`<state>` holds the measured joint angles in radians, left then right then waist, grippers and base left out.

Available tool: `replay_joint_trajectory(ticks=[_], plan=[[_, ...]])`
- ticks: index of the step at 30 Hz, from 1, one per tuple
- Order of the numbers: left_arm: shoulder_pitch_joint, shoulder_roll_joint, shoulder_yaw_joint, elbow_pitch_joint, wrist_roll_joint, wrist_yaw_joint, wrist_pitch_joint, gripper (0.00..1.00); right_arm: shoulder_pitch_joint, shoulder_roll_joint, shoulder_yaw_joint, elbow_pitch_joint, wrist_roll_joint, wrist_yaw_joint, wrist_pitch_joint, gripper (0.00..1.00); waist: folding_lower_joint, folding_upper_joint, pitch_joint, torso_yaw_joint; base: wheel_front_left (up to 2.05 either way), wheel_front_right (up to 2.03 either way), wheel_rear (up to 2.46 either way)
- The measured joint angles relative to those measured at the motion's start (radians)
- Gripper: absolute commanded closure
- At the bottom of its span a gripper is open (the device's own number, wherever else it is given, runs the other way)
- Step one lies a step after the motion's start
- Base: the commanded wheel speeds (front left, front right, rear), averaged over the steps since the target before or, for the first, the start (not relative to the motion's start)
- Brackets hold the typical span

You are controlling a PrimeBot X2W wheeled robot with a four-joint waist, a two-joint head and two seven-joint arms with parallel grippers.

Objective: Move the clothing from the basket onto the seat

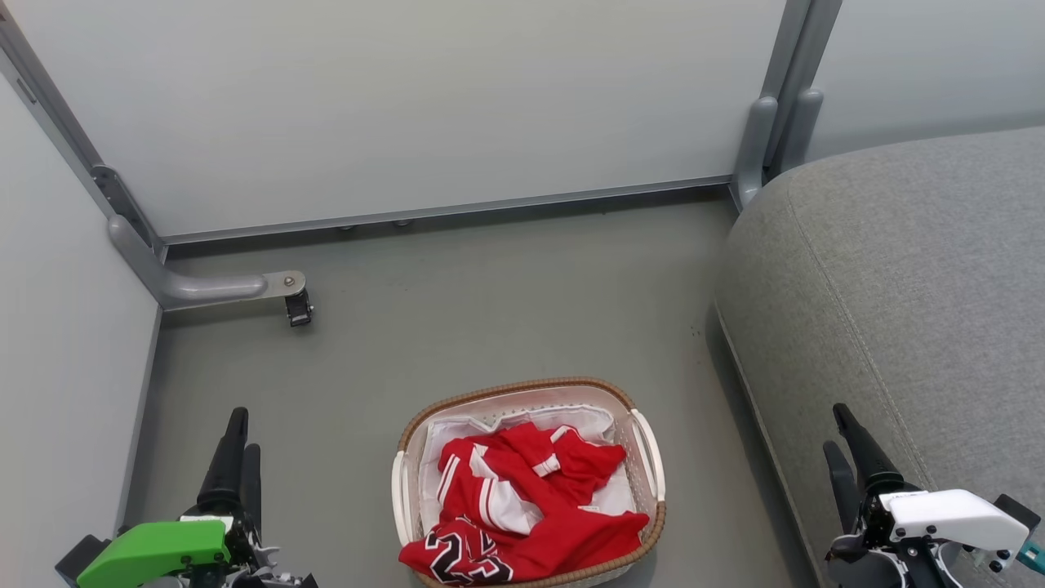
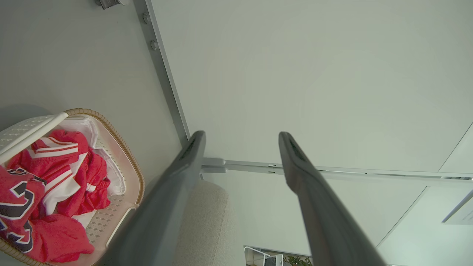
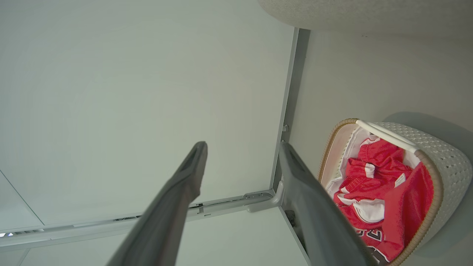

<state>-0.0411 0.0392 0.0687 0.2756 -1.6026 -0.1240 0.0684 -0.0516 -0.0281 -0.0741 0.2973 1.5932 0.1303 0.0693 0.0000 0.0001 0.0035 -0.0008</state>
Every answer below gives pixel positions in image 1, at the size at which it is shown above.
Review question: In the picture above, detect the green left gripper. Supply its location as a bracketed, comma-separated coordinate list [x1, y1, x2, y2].
[78, 407, 318, 588]

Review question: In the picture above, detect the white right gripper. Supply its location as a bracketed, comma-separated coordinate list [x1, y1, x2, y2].
[823, 404, 1031, 588]

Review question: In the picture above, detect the red basketball jersey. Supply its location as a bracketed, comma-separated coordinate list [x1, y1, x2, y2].
[398, 422, 651, 586]

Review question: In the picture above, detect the grey fabric sofa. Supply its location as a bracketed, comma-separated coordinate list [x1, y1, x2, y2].
[715, 127, 1045, 588]

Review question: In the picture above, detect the white basket liner cloth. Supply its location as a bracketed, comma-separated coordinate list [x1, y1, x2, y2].
[418, 406, 638, 533]

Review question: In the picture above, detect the white wicker-rimmed laundry basket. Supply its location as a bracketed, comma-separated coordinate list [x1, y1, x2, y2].
[392, 376, 667, 588]

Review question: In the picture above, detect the grey partition post with caster foot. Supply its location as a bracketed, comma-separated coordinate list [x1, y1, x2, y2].
[0, 8, 308, 312]

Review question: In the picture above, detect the grey partition bottom rail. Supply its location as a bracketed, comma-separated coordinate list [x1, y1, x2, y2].
[162, 175, 733, 246]

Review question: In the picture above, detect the grey partition post with feet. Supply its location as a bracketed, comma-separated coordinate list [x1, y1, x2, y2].
[729, 0, 843, 212]

